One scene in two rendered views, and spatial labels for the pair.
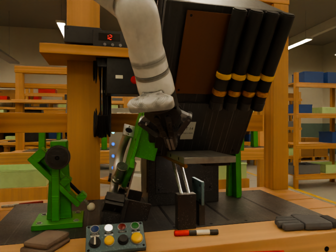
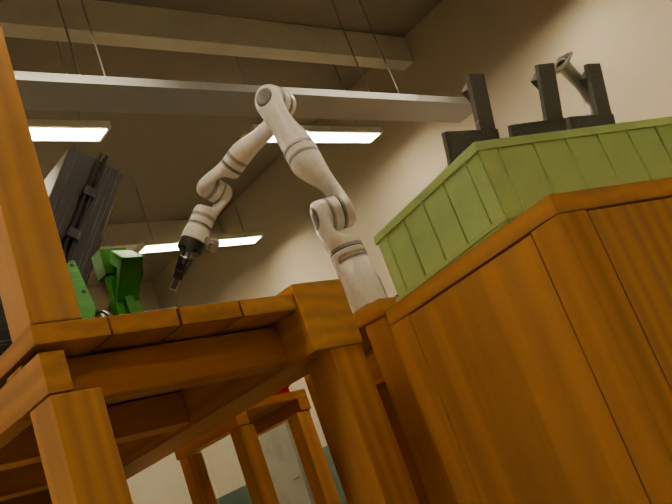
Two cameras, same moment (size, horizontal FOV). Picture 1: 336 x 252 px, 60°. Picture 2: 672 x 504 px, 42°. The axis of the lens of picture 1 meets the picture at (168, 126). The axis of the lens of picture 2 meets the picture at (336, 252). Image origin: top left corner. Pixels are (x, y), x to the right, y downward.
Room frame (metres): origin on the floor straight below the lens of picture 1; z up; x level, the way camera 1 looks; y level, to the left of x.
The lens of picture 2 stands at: (1.52, 2.22, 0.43)
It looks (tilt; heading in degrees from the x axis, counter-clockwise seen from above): 16 degrees up; 238
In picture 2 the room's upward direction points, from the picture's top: 20 degrees counter-clockwise
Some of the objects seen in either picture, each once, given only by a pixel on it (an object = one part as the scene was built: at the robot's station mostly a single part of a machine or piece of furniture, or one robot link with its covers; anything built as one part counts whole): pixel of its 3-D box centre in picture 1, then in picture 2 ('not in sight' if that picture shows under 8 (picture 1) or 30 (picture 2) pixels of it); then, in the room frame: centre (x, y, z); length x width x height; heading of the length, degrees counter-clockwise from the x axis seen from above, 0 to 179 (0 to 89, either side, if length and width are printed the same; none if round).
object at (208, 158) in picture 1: (189, 155); not in sight; (1.02, -0.07, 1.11); 0.39 x 0.16 x 0.03; 14
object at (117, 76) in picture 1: (125, 78); not in sight; (1.28, 0.18, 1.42); 0.17 x 0.12 x 0.15; 104
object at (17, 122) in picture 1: (144, 122); not in sight; (1.46, 0.12, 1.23); 1.30 x 0.05 x 0.09; 104
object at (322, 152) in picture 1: (305, 148); not in sight; (10.04, -4.74, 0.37); 1.20 x 0.81 x 0.74; 103
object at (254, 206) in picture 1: (160, 212); not in sight; (1.10, 0.03, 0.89); 1.10 x 0.42 x 0.02; 104
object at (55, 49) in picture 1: (148, 60); not in sight; (1.35, 0.09, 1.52); 0.90 x 0.25 x 0.04; 104
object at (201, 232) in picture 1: (196, 232); not in sight; (0.85, -0.08, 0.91); 0.13 x 0.02 x 0.02; 96
